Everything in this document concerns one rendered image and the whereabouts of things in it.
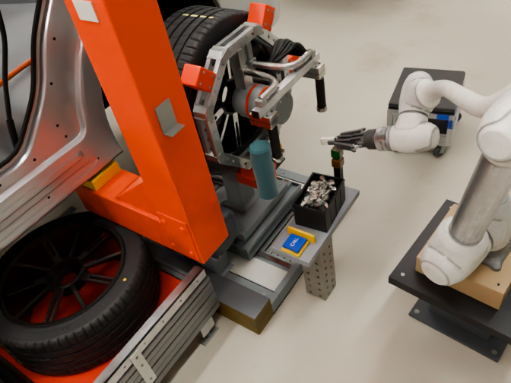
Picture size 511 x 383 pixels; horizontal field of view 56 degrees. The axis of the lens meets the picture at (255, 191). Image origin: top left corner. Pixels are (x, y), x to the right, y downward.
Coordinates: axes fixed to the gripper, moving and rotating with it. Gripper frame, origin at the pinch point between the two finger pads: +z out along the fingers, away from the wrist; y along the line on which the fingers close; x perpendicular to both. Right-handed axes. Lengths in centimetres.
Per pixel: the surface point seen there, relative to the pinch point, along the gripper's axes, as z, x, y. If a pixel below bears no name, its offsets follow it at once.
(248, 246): 49, 44, 22
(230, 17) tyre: 25, -54, -5
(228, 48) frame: 19, -48, 10
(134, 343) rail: 45, 20, 92
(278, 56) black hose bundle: 12.2, -34.9, -6.3
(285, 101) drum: 10.5, -20.6, 2.5
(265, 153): 17.6, -7.2, 17.4
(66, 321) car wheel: 62, 4, 100
